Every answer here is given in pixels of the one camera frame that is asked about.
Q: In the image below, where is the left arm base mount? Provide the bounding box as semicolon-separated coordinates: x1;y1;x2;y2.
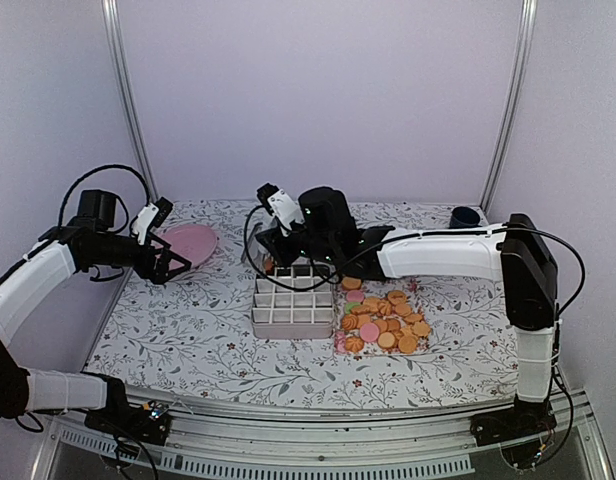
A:
84;397;172;446

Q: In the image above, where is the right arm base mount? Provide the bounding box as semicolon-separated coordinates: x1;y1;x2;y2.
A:
470;397;557;470

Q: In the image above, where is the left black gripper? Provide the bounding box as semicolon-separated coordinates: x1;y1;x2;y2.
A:
90;230;192;283

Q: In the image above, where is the metal divided cookie tin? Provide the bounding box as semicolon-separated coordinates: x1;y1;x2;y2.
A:
251;263;335;340

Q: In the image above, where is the metal tongs white handle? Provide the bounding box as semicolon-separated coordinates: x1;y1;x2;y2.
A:
241;236;268;272

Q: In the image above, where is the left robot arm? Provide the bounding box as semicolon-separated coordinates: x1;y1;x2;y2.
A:
0;190;192;434

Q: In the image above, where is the floral tablecloth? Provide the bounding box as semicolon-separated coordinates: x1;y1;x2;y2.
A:
85;200;518;410

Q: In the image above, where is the dark blue mug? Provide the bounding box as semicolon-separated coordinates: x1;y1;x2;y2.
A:
449;206;481;229

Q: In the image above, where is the front aluminium rail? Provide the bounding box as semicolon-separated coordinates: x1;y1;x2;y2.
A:
31;390;616;479

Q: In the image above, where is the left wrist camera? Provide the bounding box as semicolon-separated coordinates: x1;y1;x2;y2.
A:
130;197;173;245

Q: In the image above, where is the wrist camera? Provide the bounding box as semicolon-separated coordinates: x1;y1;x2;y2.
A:
257;183;304;236
130;197;173;245

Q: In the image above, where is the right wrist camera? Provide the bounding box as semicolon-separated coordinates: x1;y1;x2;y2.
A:
257;183;304;236

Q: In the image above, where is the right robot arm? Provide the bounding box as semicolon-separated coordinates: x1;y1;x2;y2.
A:
256;184;558;436

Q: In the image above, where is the pink plate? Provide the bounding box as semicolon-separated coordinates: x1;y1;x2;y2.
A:
161;224;218;269

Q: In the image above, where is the metal tin lid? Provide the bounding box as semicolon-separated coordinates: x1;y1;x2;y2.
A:
240;221;266;267

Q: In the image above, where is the swirl butter cookie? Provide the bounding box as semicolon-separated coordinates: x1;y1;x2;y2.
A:
344;336;365;353

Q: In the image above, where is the pink round cookie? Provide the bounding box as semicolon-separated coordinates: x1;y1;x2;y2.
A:
359;322;381;343

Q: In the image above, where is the floral cookie tray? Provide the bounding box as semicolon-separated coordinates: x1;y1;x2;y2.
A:
334;277;432;359

